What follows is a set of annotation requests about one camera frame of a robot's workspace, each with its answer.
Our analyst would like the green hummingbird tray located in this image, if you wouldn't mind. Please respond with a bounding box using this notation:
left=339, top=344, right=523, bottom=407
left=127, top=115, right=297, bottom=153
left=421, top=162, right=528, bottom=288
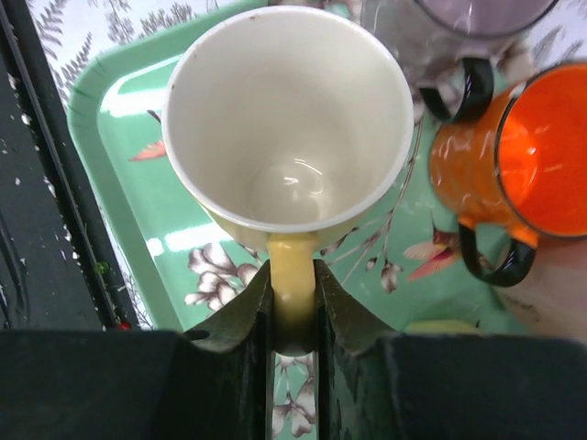
left=66, top=0, right=528, bottom=440

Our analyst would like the floral table mat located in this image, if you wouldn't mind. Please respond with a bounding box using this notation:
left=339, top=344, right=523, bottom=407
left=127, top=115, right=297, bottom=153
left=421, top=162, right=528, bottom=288
left=29, top=1, right=571, bottom=335

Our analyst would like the orange mug black handle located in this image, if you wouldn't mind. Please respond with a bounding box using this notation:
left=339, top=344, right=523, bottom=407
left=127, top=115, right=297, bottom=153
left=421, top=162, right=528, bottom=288
left=428, top=60, right=586, bottom=287

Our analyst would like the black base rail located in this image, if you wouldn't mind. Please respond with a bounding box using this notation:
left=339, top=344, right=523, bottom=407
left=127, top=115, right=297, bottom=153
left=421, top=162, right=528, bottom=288
left=1, top=1, right=138, bottom=330

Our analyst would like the lime green mug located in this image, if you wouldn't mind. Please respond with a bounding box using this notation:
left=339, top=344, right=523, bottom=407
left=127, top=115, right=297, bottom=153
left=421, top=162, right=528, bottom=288
left=404, top=320, right=480, bottom=335

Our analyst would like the lilac mug black handle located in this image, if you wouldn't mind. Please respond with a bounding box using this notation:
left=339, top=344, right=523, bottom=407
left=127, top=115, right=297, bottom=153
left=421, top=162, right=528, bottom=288
left=360, top=1, right=555, bottom=123

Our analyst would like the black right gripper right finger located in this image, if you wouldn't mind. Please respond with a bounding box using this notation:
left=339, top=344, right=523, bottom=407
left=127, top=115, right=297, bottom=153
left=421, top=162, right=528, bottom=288
left=315, top=261, right=586, bottom=439

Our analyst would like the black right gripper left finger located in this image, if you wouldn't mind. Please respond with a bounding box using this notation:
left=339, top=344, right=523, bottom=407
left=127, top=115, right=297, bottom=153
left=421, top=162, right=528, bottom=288
left=1, top=265, right=273, bottom=439

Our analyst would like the yellow mug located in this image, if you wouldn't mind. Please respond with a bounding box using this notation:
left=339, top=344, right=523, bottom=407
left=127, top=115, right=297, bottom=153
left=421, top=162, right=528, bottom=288
left=161, top=5, right=414, bottom=356

